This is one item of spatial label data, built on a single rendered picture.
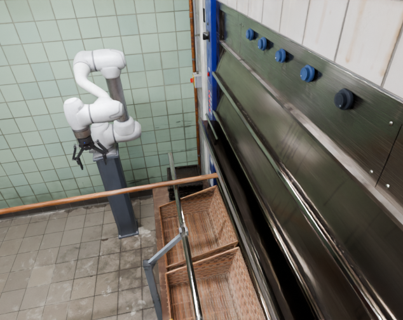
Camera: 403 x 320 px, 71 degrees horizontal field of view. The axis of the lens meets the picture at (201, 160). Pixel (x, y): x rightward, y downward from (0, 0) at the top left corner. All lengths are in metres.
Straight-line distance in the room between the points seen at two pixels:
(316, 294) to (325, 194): 0.32
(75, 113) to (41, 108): 1.40
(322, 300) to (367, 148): 0.49
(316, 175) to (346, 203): 0.13
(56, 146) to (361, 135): 2.82
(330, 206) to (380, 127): 0.25
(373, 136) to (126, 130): 1.90
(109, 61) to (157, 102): 0.93
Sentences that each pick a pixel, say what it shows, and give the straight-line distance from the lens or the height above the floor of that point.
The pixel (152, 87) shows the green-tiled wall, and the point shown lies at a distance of 2.76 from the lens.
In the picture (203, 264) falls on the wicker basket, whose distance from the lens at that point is 1.88.
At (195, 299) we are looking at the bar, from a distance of 1.29.
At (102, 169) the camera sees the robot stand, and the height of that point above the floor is 0.88.
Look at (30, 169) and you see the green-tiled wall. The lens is 3.37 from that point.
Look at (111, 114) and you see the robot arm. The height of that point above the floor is 1.65.
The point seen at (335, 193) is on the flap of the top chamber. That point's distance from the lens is 0.80.
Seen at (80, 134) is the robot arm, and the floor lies 1.56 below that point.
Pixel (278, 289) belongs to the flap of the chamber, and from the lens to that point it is 1.06.
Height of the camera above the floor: 2.32
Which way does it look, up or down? 36 degrees down
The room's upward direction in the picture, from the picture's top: 3 degrees counter-clockwise
